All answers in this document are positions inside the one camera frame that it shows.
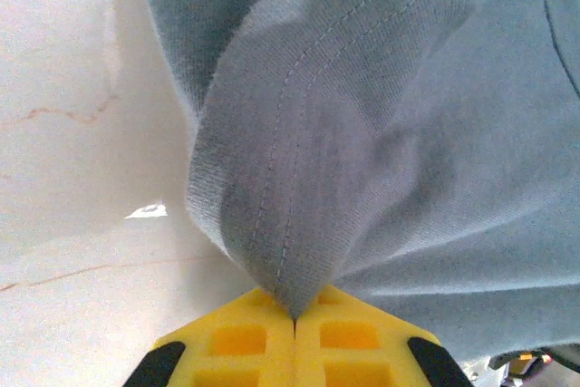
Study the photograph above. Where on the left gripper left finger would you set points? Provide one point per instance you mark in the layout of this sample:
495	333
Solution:
204	360

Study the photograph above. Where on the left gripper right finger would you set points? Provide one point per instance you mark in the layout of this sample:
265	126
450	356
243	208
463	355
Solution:
385	360

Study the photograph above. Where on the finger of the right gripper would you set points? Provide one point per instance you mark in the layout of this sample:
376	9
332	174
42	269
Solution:
520	363

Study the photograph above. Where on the grey t-shirt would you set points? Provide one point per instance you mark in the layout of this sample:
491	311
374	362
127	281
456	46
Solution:
362	133

